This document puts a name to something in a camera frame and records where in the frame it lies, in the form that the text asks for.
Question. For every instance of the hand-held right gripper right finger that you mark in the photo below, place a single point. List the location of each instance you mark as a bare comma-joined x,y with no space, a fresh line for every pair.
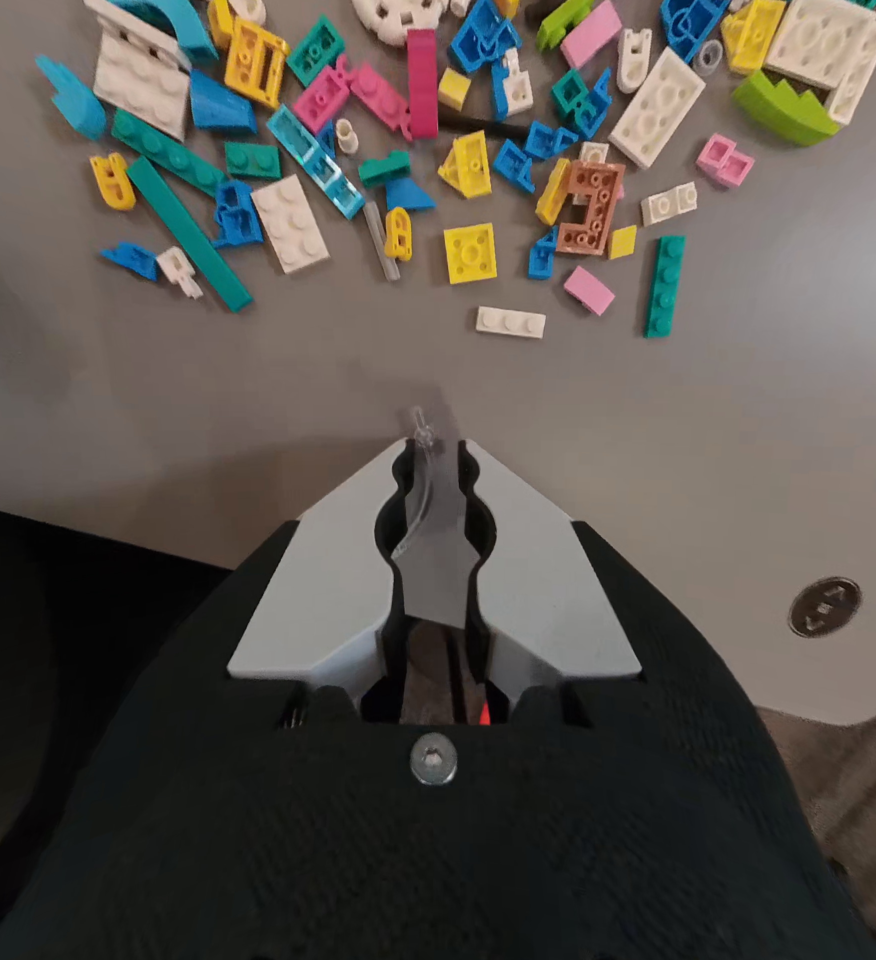
558,600

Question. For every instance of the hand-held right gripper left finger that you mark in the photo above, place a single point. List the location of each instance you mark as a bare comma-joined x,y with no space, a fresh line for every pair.
318,592

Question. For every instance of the clear antenna stem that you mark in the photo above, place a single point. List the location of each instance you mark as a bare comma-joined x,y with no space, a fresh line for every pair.
424,435

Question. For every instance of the white three-stud plate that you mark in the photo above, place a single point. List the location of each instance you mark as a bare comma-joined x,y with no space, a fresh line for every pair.
510,322

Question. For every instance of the grey desk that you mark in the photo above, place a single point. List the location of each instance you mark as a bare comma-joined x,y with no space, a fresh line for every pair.
707,450

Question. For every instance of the round desk control button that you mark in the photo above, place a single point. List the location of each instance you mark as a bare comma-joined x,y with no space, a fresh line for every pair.
824,607

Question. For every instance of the orange plastic object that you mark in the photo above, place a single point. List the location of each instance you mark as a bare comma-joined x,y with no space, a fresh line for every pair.
486,714

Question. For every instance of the person's black pants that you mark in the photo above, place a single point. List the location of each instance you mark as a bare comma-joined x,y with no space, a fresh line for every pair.
48,712

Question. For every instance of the pile of colourful toy bricks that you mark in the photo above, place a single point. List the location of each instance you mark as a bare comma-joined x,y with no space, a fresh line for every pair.
288,217

